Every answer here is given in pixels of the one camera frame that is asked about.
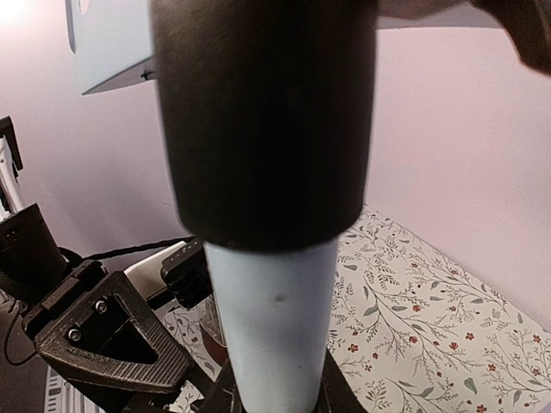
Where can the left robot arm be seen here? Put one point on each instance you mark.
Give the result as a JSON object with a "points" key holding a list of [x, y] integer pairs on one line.
{"points": [[31, 267]]}

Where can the brown wooden metronome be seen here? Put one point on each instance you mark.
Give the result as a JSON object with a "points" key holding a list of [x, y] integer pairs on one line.
{"points": [[211, 331]]}

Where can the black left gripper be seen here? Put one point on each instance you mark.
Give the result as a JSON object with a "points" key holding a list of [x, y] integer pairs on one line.
{"points": [[96, 329]]}

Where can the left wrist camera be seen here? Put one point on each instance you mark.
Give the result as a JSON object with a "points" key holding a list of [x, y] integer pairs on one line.
{"points": [[178, 273]]}

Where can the light blue music stand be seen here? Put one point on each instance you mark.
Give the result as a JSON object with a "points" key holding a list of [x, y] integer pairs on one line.
{"points": [[267, 109]]}

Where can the floral patterned table mat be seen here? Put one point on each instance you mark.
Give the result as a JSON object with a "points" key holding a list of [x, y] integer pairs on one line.
{"points": [[413, 331]]}

